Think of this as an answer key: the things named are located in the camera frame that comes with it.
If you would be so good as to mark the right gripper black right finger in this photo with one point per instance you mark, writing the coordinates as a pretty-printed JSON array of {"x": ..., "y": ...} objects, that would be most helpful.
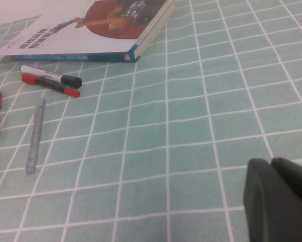
[{"x": 294, "y": 176}]

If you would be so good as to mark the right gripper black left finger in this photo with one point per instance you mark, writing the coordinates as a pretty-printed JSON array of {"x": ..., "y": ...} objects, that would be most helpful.
[{"x": 271, "y": 206}]

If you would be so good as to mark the grey pen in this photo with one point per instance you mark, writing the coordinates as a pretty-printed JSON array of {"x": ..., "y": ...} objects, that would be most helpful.
[{"x": 36, "y": 136}]

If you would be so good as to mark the red and black pen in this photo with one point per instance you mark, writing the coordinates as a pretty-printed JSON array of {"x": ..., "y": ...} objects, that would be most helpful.
[{"x": 28, "y": 78}]

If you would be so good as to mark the green checkered tablecloth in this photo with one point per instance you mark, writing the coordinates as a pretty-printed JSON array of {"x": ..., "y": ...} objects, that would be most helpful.
[{"x": 166, "y": 126}]

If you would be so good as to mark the robot cover book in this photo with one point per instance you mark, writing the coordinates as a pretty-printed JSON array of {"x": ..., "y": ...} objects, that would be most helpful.
[{"x": 65, "y": 37}]

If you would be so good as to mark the white marker with black cap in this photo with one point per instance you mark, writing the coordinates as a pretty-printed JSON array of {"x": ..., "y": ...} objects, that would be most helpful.
[{"x": 39, "y": 71}]

